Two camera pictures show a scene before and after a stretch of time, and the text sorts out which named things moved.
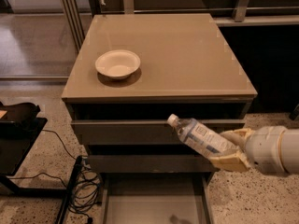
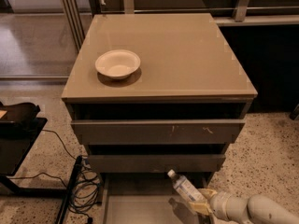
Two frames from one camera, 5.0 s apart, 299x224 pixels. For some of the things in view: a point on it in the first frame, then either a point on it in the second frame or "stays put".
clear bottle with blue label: x=202 y=136 -> x=185 y=189
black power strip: x=66 y=198 stays put
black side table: x=20 y=126 stays put
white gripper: x=263 y=149 -> x=220 y=203
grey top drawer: x=140 y=132 stays put
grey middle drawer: x=151 y=163 stays put
